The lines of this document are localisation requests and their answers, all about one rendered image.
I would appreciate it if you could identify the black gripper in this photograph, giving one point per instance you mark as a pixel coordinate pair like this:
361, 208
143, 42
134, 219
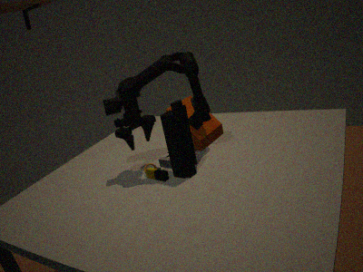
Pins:
134, 121

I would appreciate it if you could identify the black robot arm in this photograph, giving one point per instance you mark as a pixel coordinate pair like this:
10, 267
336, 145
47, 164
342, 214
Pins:
129, 89

